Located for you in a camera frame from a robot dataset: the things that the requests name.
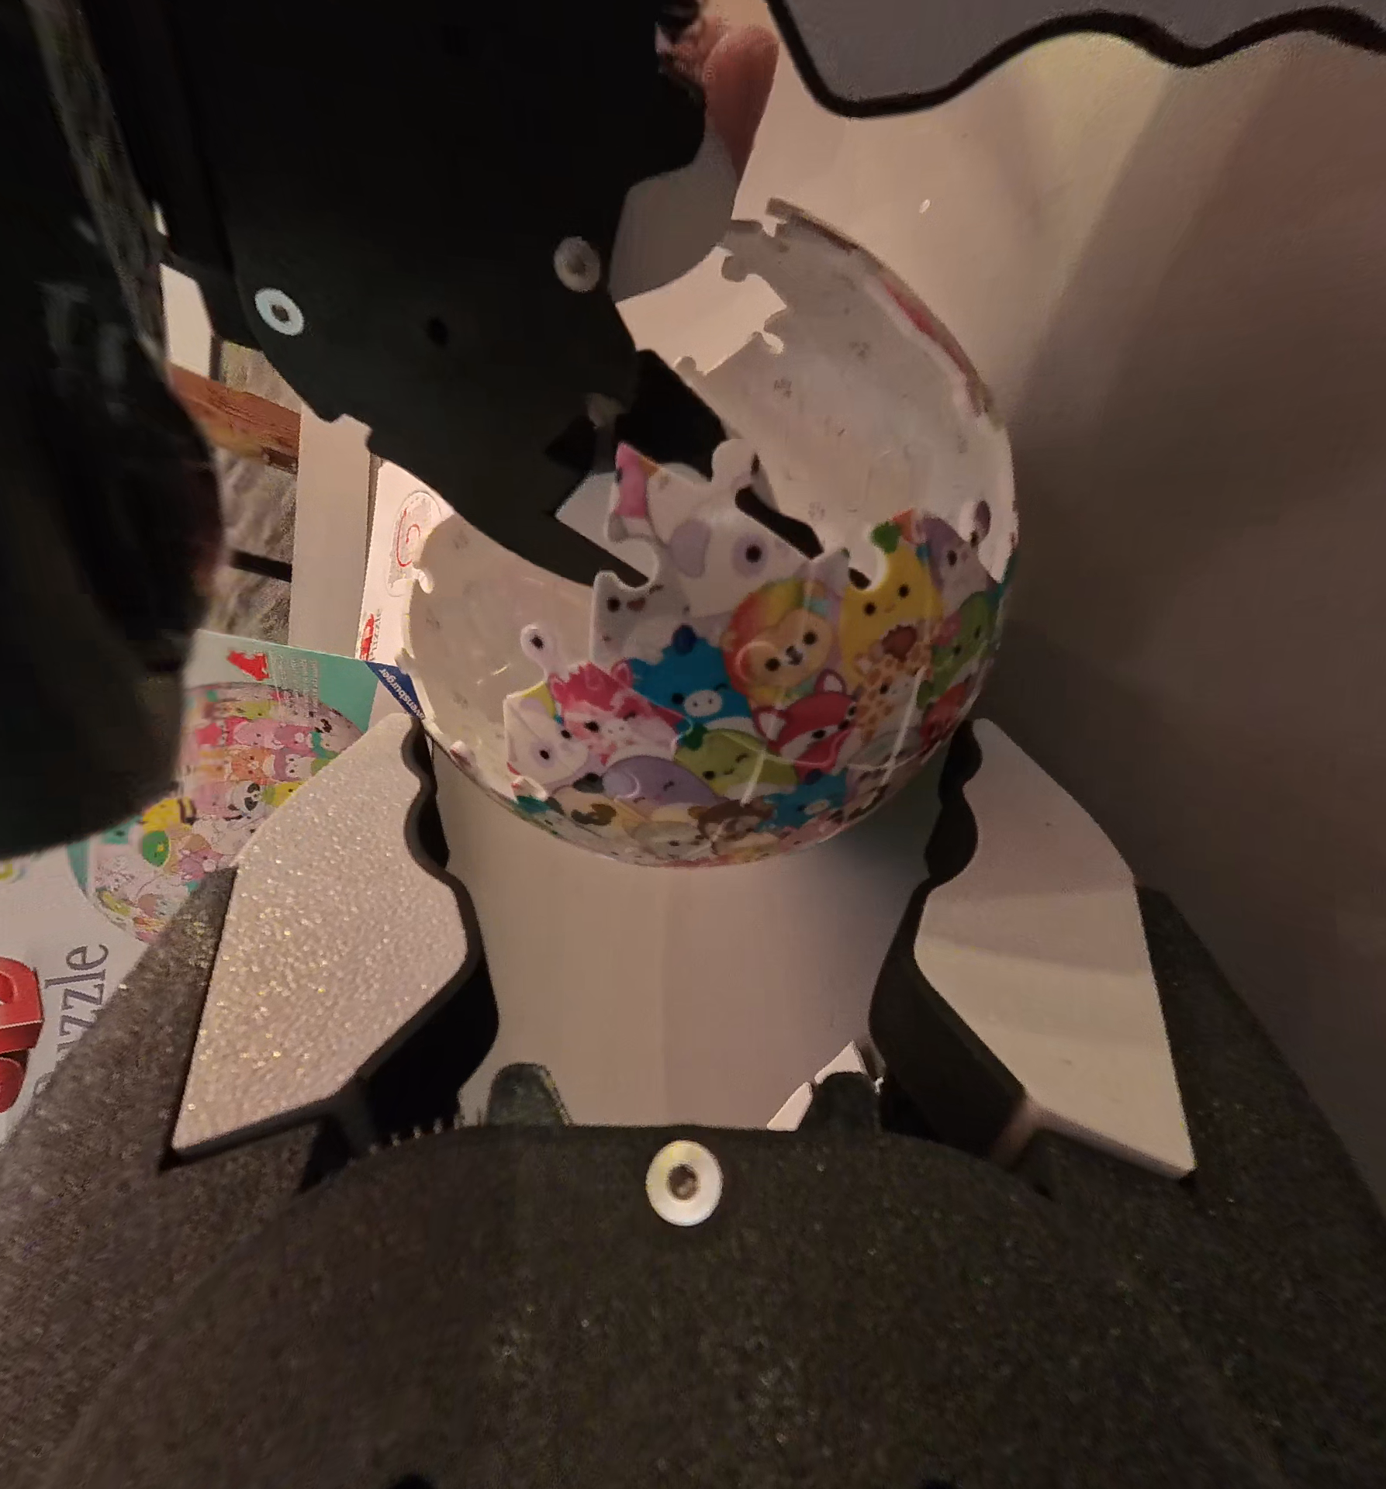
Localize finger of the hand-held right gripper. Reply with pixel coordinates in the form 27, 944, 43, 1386
767, 0, 1386, 119
593, 155, 817, 558

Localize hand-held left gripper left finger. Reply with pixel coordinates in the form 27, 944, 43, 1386
169, 712, 498, 1166

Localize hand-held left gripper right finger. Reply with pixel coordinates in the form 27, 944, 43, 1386
871, 719, 1199, 1180

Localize partly built puzzle ball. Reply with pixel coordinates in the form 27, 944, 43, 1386
395, 200, 1017, 869

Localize white puzzle piece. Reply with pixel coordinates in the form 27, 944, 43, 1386
767, 1041, 882, 1132

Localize printed puzzle box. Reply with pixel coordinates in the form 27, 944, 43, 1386
0, 629, 416, 1177

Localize person's right hand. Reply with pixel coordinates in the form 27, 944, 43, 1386
696, 25, 783, 179

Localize wooden bench plank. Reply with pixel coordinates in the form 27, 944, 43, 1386
165, 366, 303, 470

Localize folded instruction leaflet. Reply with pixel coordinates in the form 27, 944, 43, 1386
354, 467, 461, 661

